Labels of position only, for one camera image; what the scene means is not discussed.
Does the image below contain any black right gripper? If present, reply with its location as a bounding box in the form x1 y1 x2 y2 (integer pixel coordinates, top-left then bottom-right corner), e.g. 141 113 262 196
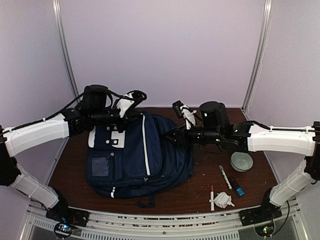
161 123 222 151

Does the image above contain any navy blue student backpack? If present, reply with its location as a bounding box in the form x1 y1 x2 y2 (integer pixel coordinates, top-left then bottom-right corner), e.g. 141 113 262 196
86 112 194 208

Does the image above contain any grey marker pen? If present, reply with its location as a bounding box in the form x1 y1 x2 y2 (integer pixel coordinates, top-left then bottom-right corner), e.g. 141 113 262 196
219 165 233 191

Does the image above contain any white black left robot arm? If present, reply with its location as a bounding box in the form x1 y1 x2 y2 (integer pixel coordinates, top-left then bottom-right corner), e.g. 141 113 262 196
0 84 147 222

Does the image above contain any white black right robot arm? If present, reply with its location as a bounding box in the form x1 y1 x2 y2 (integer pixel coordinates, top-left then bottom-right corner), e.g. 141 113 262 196
165 100 320 221

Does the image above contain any white red-capped pen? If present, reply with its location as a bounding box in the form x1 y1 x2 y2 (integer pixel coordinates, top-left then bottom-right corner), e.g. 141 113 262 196
208 185 215 213

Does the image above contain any pale blue ceramic bowl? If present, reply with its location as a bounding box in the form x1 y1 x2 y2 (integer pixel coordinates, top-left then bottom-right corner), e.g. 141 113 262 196
230 152 253 173

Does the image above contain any black blue marker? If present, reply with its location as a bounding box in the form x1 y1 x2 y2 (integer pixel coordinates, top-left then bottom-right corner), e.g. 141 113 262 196
228 176 245 197

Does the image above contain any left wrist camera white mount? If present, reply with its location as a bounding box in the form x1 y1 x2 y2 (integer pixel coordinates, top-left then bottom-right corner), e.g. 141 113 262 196
113 90 147 119

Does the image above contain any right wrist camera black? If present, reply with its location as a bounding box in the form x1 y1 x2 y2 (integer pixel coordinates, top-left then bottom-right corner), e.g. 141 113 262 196
172 100 197 130

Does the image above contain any aluminium front rail frame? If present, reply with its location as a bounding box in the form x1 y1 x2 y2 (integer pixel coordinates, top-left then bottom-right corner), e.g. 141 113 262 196
23 197 308 240

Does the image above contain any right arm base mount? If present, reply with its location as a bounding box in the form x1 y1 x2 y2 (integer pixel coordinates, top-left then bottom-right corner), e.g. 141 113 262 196
238 188 291 240

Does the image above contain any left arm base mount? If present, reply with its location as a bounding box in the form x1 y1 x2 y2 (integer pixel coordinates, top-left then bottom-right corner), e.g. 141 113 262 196
41 189 90 240

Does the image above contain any right aluminium corner post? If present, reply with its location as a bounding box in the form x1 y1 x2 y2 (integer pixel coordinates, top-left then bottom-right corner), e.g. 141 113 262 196
241 0 274 115

